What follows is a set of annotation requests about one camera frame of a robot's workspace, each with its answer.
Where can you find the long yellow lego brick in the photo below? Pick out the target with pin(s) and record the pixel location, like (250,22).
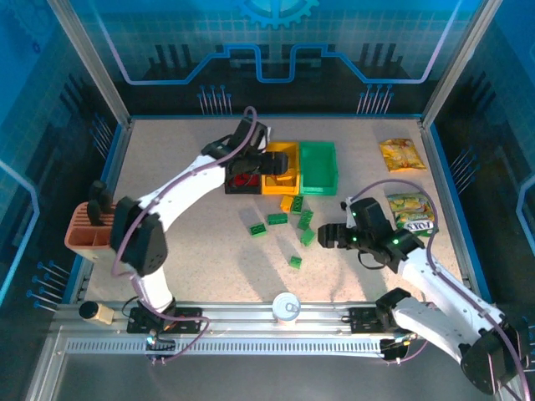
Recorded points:
(278,181)

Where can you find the red lego brick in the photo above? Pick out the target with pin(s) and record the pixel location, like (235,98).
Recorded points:
(255,181)
(241,181)

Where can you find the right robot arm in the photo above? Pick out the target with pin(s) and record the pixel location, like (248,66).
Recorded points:
(422,276)

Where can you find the yellow plastic bin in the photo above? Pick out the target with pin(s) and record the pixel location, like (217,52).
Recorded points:
(292,147)

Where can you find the black plastic bin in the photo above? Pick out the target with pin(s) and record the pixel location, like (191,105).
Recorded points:
(227,188)

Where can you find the green plastic bin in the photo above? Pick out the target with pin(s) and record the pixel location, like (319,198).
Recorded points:
(317,169)

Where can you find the green snack bag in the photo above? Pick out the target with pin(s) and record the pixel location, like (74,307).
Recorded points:
(411,209)

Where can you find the yellow snack bag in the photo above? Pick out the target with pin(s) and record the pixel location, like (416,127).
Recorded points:
(402,155)

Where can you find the tin can with pull tab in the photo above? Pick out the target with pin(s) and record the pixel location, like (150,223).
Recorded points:
(286,308)

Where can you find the small wiring connector cluster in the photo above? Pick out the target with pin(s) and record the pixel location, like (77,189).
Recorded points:
(159,340)
(397,344)

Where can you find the salmon and cream knife block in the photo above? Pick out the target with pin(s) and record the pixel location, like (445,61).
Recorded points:
(85,240)

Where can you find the cream bottle with black cap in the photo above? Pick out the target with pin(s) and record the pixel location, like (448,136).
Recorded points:
(98,314)

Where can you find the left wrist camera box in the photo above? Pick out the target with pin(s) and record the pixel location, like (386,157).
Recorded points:
(266,140)

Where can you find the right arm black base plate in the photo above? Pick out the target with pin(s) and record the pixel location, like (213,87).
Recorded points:
(363,321)

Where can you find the aluminium side rail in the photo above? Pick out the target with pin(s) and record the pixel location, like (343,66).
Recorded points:
(434,167)
(119,158)

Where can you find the aluminium front rail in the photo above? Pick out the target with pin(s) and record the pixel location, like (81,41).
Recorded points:
(242,315)

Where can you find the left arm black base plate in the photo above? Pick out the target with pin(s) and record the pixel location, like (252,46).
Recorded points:
(188,321)

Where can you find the aluminium frame post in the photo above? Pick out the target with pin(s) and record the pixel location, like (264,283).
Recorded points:
(453,67)
(92,67)

